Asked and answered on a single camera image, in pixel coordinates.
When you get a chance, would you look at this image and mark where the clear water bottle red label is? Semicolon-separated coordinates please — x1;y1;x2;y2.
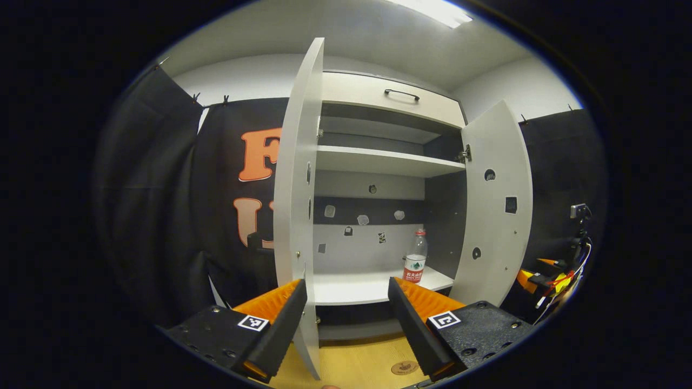
402;229;429;285

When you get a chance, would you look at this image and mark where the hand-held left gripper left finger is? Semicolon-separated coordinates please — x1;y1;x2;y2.
162;278;309;384

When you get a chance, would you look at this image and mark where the black backdrop cloth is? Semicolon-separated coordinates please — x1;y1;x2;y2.
93;65;610;331

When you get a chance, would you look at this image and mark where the white cabinet body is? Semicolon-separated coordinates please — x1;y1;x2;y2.
312;70;469;342

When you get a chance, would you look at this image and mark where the cream drawer with black handle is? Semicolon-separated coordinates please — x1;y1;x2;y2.
322;71;467;130

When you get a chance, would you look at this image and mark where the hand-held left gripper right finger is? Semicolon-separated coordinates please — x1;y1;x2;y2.
388;277;536;381

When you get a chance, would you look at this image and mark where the white cable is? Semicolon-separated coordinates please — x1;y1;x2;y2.
535;242;594;310

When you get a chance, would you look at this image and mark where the white cabinet door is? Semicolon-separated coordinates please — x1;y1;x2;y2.
449;99;535;307

